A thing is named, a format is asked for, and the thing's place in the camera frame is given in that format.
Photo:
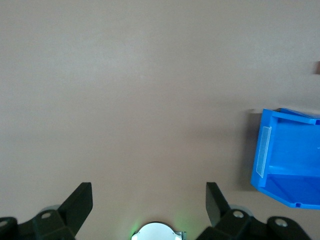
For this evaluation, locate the blue plastic storage bin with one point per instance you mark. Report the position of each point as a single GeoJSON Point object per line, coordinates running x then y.
{"type": "Point", "coordinates": [292, 155]}

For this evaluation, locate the brown table mat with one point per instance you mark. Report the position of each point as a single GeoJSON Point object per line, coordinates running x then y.
{"type": "Point", "coordinates": [125, 75]}

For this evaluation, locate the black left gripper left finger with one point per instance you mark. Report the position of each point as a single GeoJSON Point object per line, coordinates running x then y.
{"type": "Point", "coordinates": [75, 207]}

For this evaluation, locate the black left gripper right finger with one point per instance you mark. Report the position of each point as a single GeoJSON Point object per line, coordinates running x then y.
{"type": "Point", "coordinates": [216, 207]}

